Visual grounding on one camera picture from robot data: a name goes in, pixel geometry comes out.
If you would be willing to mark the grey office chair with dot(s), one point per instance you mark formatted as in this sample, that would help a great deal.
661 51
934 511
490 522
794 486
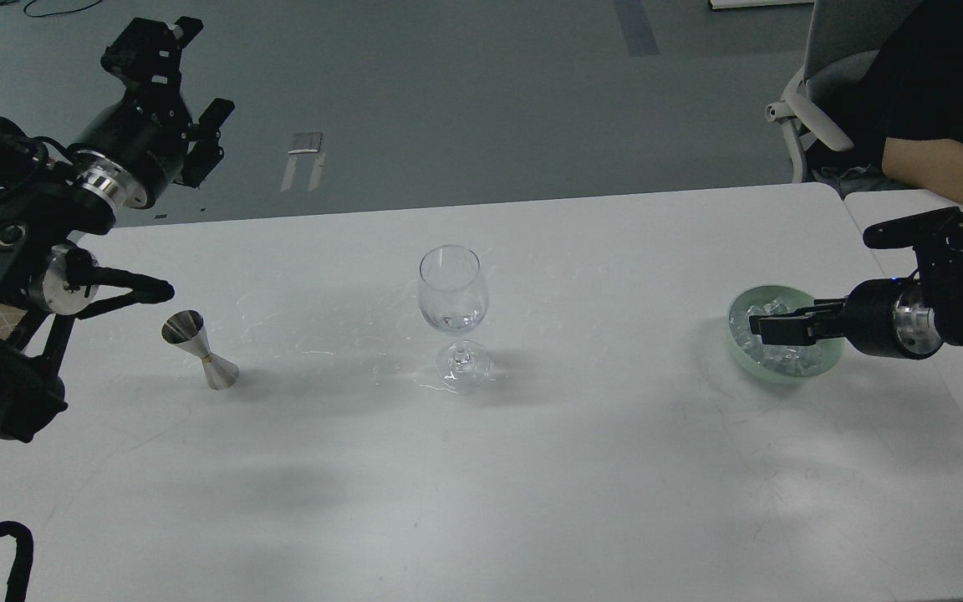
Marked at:
843 40

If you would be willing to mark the person in black shirt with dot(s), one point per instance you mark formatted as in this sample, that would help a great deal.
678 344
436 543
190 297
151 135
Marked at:
905 116

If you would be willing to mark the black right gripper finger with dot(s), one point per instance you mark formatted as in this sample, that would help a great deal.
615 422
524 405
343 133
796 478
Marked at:
822 310
795 332

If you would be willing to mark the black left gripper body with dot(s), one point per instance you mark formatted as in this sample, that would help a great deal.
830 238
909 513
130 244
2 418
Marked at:
135 149

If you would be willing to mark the steel cocktail jigger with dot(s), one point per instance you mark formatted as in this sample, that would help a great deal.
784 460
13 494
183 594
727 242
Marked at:
186 330

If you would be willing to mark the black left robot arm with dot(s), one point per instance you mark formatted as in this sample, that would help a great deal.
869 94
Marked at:
49 193

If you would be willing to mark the clear wine glass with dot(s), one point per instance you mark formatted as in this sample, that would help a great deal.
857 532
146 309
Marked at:
453 298

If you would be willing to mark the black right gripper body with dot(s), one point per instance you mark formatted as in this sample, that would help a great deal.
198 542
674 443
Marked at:
888 317

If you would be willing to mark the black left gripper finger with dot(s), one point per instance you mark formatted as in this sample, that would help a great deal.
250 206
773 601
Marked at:
203 151
146 57

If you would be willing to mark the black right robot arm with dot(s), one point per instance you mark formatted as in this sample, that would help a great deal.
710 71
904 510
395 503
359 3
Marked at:
936 239

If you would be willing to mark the beige checked sofa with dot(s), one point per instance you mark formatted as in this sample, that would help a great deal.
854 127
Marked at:
10 319

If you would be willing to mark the green bowl of ice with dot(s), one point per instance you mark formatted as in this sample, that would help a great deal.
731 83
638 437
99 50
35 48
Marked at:
779 364

